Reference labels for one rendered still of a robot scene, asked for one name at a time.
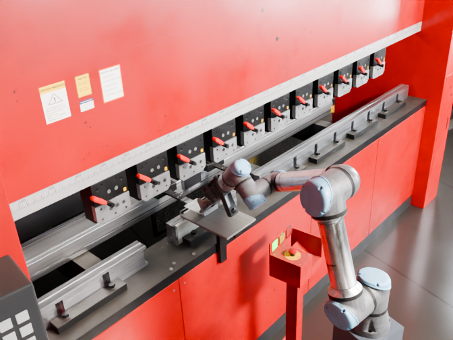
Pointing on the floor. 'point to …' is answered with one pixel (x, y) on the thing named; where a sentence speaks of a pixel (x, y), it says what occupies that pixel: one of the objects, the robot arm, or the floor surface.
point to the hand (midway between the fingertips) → (207, 209)
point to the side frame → (418, 90)
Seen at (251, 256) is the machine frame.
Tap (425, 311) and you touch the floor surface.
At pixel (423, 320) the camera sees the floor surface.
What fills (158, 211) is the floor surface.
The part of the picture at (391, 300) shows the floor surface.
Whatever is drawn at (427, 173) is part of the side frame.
